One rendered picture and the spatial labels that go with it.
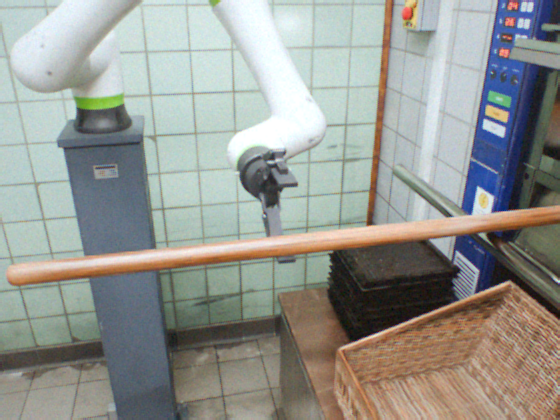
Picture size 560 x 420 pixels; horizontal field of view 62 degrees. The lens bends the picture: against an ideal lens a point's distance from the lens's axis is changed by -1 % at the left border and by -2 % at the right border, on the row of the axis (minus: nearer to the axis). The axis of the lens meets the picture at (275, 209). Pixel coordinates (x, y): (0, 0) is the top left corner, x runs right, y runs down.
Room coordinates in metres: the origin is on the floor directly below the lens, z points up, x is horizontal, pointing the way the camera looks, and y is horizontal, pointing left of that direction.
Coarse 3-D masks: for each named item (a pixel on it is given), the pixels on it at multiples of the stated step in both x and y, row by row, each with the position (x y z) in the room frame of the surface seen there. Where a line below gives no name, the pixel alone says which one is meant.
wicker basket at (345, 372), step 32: (512, 288) 0.99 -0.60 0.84; (416, 320) 0.94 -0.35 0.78; (480, 320) 0.99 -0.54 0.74; (512, 320) 0.94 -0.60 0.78; (544, 320) 0.88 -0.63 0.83; (352, 352) 0.91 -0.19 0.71; (384, 352) 0.93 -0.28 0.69; (416, 352) 0.95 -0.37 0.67; (448, 352) 0.97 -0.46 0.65; (480, 352) 0.98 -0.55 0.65; (512, 352) 0.90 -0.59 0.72; (544, 352) 0.83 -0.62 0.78; (352, 384) 0.80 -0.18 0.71; (384, 384) 0.92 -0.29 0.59; (416, 384) 0.92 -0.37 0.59; (448, 384) 0.92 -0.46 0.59; (480, 384) 0.92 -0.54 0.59; (512, 384) 0.86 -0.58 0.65; (544, 384) 0.80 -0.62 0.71; (352, 416) 0.79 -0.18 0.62; (384, 416) 0.82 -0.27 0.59; (416, 416) 0.82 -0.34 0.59; (448, 416) 0.82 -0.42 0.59; (480, 416) 0.82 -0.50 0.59; (512, 416) 0.81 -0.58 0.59; (544, 416) 0.76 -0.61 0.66
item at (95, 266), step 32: (416, 224) 0.64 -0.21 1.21; (448, 224) 0.64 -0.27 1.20; (480, 224) 0.65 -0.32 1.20; (512, 224) 0.66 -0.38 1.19; (544, 224) 0.68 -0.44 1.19; (96, 256) 0.55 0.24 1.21; (128, 256) 0.55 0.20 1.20; (160, 256) 0.55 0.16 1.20; (192, 256) 0.56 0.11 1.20; (224, 256) 0.57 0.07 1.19; (256, 256) 0.58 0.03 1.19
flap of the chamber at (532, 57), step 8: (520, 48) 1.00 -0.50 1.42; (512, 56) 1.01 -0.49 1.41; (520, 56) 0.99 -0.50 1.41; (528, 56) 0.97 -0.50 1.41; (536, 56) 0.95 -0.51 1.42; (544, 56) 0.93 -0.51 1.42; (552, 56) 0.91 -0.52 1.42; (536, 64) 0.94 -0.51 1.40; (544, 64) 0.92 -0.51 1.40; (552, 64) 0.90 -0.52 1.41
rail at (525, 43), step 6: (516, 42) 1.02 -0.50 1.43; (522, 42) 1.00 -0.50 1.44; (528, 42) 0.99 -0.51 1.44; (534, 42) 0.97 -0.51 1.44; (540, 42) 0.95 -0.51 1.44; (546, 42) 0.94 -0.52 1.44; (552, 42) 0.93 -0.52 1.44; (522, 48) 1.00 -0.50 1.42; (528, 48) 0.98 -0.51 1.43; (534, 48) 0.96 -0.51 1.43; (540, 48) 0.95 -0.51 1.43; (546, 48) 0.93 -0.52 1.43; (552, 48) 0.92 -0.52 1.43; (558, 48) 0.90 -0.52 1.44; (558, 54) 0.90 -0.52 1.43
